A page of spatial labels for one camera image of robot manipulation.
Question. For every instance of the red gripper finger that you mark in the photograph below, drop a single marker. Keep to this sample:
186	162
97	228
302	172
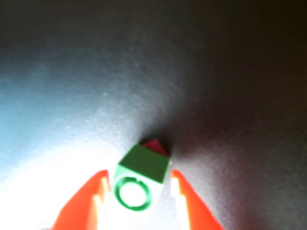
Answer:
195	208
81	206

